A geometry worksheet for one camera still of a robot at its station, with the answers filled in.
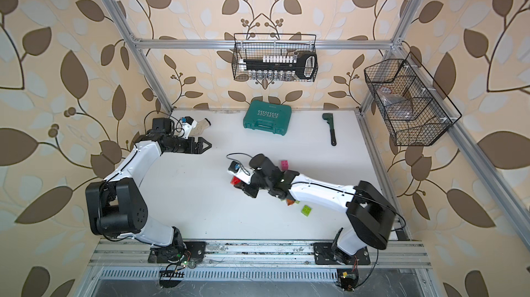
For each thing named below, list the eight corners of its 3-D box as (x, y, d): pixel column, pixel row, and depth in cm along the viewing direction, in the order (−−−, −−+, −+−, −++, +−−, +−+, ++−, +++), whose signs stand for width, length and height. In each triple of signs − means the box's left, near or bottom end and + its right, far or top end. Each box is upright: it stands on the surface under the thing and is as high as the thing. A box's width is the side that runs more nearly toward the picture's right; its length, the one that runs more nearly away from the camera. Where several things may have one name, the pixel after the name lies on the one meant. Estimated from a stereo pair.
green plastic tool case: (242, 128, 114) (241, 121, 110) (252, 103, 127) (252, 97, 123) (288, 136, 110) (288, 130, 106) (294, 110, 123) (294, 103, 119)
